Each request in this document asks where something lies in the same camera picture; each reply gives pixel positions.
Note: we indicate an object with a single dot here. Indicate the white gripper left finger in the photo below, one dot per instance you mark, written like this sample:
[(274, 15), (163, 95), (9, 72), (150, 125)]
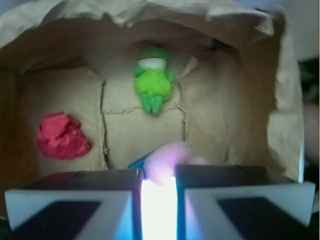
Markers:
[(78, 205)]

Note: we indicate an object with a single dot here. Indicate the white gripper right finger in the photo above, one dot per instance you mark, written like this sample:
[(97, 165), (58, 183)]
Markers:
[(241, 203)]

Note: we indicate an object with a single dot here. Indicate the pink plush bunny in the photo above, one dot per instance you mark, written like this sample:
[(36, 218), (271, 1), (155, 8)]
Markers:
[(159, 189)]

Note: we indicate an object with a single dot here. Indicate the blue rectangular block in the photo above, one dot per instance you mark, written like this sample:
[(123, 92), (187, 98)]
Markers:
[(139, 163)]

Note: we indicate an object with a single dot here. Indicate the red crumpled paper ball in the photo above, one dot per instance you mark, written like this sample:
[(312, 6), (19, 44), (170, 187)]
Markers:
[(59, 136)]

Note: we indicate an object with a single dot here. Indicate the brown paper bag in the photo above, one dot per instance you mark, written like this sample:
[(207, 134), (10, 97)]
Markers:
[(237, 96)]

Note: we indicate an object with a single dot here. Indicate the green plush frog toy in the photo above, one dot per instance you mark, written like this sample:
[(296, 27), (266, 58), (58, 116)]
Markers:
[(153, 82)]

